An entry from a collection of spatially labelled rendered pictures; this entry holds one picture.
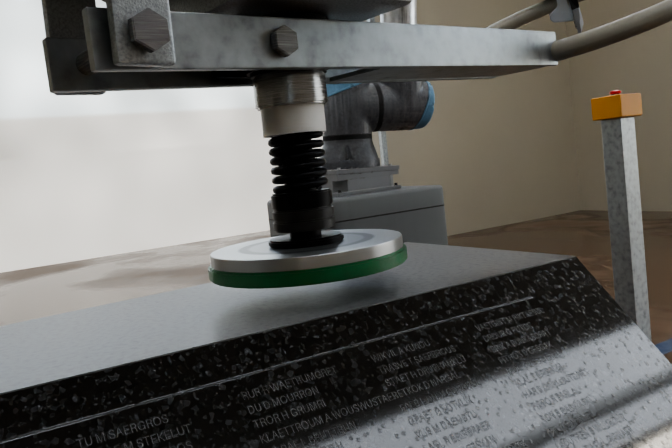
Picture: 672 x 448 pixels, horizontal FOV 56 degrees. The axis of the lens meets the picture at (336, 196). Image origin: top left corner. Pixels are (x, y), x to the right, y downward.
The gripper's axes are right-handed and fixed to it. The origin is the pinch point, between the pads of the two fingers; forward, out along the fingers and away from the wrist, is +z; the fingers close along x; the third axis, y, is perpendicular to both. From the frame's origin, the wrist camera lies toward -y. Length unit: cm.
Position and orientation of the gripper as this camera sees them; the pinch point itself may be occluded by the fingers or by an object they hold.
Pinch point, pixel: (580, 23)
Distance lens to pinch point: 147.1
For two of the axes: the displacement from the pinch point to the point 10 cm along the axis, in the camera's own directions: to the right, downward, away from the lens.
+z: 3.9, 8.7, 3.0
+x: -2.5, 4.1, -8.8
